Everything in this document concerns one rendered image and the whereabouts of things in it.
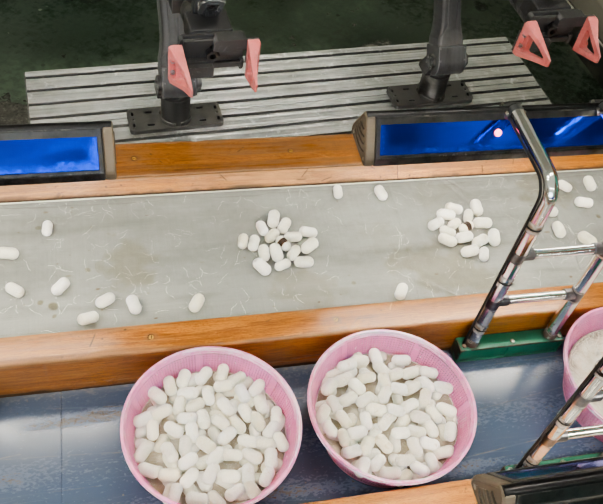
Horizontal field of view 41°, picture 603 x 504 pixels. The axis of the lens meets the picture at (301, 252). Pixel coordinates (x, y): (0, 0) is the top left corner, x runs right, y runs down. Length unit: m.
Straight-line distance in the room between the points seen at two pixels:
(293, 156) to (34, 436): 0.70
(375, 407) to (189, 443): 0.29
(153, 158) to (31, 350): 0.46
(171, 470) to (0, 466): 0.27
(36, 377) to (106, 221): 0.32
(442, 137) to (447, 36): 0.64
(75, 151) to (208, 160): 0.48
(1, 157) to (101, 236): 0.38
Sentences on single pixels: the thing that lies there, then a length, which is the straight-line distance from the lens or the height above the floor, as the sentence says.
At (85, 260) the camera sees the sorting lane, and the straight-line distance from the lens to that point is 1.42.
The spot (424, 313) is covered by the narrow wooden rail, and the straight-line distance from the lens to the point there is 1.37.
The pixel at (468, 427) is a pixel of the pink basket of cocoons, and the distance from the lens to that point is 1.29.
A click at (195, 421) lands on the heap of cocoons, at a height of 0.74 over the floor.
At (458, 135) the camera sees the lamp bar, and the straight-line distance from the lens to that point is 1.21.
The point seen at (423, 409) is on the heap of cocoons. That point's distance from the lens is 1.32.
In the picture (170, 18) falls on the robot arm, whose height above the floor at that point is 0.91.
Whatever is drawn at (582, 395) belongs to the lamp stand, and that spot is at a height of 0.97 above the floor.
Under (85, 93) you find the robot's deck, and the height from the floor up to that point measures 0.67.
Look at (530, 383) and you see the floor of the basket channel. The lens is 1.47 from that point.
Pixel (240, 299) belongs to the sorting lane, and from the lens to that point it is 1.36.
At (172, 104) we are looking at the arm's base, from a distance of 1.69.
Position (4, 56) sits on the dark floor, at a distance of 3.05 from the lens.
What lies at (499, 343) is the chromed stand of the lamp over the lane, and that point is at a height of 0.71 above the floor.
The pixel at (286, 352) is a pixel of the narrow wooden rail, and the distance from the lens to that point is 1.33.
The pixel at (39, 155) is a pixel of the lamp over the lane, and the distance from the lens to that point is 1.11.
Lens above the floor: 1.85
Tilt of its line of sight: 50 degrees down
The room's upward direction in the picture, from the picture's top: 11 degrees clockwise
